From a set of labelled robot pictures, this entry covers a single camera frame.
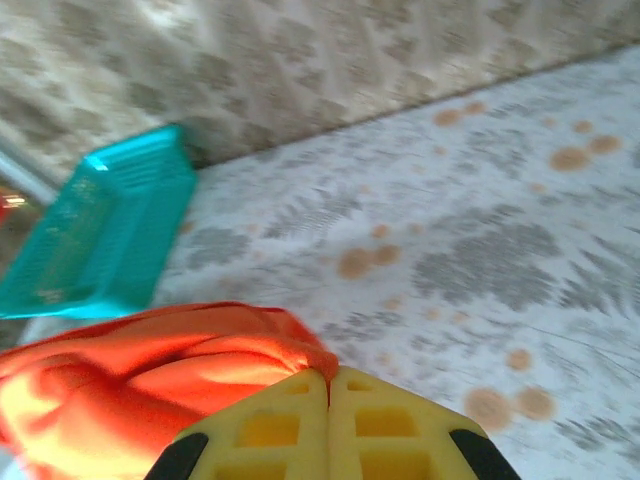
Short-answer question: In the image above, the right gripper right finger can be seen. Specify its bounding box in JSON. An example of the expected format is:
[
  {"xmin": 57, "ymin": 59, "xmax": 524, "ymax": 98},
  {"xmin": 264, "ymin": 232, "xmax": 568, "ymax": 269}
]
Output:
[{"xmin": 329, "ymin": 364, "xmax": 522, "ymax": 480}]

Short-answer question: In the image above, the floral tablecloth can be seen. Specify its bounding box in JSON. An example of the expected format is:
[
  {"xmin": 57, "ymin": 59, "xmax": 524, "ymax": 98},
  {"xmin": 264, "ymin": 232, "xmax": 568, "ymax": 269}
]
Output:
[{"xmin": 0, "ymin": 44, "xmax": 640, "ymax": 480}]

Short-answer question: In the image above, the orange t-shirt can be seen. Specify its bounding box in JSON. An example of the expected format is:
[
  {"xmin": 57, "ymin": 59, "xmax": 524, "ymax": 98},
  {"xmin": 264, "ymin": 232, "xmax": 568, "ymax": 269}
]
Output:
[{"xmin": 0, "ymin": 302, "xmax": 341, "ymax": 480}]

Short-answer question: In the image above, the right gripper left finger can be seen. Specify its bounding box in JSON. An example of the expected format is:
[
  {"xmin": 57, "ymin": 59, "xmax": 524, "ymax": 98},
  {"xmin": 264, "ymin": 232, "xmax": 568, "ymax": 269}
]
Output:
[{"xmin": 144, "ymin": 367, "xmax": 332, "ymax": 480}]

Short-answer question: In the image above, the teal plastic basket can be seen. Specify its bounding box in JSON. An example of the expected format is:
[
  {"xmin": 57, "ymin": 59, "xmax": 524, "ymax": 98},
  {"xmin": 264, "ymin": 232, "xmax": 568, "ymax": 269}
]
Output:
[{"xmin": 0, "ymin": 123, "xmax": 197, "ymax": 321}]

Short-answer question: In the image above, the aluminium corner post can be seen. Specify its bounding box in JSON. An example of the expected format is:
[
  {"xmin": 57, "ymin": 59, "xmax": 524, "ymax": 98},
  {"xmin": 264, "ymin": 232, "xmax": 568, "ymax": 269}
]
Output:
[{"xmin": 0, "ymin": 134, "xmax": 59, "ymax": 201}]

